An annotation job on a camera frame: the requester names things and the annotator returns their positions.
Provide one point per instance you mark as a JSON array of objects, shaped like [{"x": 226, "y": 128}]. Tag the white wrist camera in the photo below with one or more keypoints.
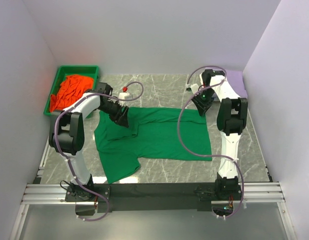
[
  {"x": 124, "y": 95},
  {"x": 192, "y": 87}
]

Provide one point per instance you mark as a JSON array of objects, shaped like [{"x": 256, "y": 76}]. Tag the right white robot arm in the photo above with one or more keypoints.
[{"x": 231, "y": 121}]

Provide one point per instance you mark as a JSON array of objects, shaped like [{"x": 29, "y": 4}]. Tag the folded purple t-shirt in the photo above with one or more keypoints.
[{"x": 235, "y": 79}]

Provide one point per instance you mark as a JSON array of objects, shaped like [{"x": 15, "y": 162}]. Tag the green plastic bin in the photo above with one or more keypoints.
[{"x": 63, "y": 71}]

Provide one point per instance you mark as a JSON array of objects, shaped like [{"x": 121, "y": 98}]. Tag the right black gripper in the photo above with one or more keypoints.
[{"x": 201, "y": 106}]

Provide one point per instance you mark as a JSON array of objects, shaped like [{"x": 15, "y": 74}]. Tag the orange t-shirt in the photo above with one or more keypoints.
[{"x": 70, "y": 91}]

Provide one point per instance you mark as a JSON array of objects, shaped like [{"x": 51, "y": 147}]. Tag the black base beam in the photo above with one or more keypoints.
[{"x": 155, "y": 196}]

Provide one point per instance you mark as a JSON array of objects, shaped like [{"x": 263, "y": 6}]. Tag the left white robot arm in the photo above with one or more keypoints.
[{"x": 67, "y": 134}]

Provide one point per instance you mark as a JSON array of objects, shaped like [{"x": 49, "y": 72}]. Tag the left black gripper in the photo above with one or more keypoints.
[{"x": 121, "y": 117}]

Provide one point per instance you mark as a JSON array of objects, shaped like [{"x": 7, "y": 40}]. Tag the green t-shirt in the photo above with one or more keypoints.
[{"x": 153, "y": 133}]

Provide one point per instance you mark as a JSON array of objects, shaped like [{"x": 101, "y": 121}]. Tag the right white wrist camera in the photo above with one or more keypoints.
[{"x": 192, "y": 87}]

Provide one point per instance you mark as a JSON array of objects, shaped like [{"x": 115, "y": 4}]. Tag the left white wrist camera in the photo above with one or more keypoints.
[{"x": 124, "y": 95}]

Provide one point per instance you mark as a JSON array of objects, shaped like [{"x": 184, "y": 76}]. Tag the aluminium rail frame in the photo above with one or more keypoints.
[{"x": 45, "y": 215}]

